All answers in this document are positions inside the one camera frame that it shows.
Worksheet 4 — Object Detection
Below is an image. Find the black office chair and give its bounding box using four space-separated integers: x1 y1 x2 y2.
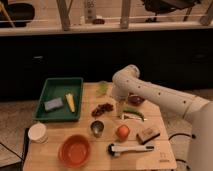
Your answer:
141 0 201 23

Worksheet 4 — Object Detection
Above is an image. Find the green plastic tray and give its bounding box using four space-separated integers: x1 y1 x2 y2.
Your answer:
34 77 83 122

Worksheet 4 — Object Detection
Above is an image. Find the grey blue sponge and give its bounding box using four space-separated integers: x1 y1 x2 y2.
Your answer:
44 98 63 112

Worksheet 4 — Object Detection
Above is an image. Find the green chili pepper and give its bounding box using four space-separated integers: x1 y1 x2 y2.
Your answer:
123 107 144 121

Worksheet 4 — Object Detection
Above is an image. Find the white paper cup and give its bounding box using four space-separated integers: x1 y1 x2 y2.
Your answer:
28 123 48 143

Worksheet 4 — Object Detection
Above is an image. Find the black cable right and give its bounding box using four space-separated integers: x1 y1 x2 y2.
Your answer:
168 133 196 171

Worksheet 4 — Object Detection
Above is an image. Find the dark red grape bunch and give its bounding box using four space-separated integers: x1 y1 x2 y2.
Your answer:
91 103 113 117

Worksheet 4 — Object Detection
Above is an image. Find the black chair left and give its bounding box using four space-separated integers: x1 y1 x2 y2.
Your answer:
0 2 35 28

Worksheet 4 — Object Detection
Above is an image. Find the white black dish brush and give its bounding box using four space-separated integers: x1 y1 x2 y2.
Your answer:
107 144 154 157

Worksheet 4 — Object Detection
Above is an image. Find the wooden block brush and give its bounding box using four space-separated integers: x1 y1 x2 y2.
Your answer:
136 126 160 145

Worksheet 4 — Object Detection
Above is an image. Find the small metal cup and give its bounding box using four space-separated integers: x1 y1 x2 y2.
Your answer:
90 120 104 138

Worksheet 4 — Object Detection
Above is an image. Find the dark maroon bowl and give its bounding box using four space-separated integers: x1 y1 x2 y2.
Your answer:
128 94 144 106

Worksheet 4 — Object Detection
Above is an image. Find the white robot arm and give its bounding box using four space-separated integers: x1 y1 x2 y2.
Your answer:
112 65 213 171

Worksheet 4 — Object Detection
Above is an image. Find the red orange bowl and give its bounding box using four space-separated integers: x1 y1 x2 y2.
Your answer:
58 134 91 168

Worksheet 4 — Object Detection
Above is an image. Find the green translucent cup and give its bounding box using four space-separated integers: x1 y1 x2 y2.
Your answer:
97 81 108 96

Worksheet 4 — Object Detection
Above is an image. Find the orange fruit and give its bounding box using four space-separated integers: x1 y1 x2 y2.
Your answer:
116 125 130 141

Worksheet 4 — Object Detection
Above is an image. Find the yellow corn piece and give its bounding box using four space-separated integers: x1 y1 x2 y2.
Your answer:
65 93 75 112

